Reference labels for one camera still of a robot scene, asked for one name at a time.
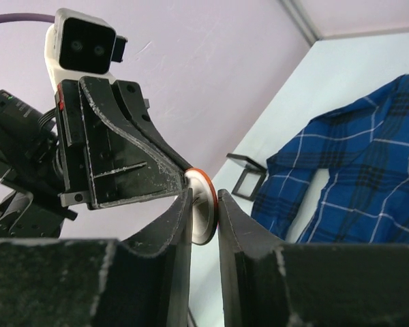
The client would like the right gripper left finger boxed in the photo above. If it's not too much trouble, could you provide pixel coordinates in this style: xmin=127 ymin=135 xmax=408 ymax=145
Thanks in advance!
xmin=0 ymin=190 xmax=192 ymax=326

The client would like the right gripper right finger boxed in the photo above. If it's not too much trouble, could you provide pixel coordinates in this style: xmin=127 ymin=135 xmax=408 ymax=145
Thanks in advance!
xmin=218 ymin=189 xmax=409 ymax=326

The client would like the portrait round brooch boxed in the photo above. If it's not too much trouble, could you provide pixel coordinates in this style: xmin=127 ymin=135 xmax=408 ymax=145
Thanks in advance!
xmin=185 ymin=168 xmax=218 ymax=246

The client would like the left black frame stand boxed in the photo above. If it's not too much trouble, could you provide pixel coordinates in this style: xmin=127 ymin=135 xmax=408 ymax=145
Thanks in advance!
xmin=226 ymin=153 xmax=267 ymax=202

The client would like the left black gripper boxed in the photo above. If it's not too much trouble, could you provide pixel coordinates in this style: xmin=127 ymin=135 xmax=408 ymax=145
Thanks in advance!
xmin=56 ymin=76 xmax=192 ymax=210

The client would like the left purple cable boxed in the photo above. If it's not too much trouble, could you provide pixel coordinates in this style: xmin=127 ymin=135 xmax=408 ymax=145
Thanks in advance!
xmin=0 ymin=12 xmax=57 ymax=28

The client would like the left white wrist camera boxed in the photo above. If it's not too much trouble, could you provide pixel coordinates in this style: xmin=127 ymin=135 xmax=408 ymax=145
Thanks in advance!
xmin=44 ymin=8 xmax=127 ymax=92

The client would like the blue plaid button shirt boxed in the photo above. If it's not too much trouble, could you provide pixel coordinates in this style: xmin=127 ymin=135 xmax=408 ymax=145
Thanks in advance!
xmin=252 ymin=74 xmax=409 ymax=244

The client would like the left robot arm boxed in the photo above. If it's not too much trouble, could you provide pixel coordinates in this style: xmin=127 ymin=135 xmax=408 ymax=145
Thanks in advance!
xmin=0 ymin=76 xmax=190 ymax=238

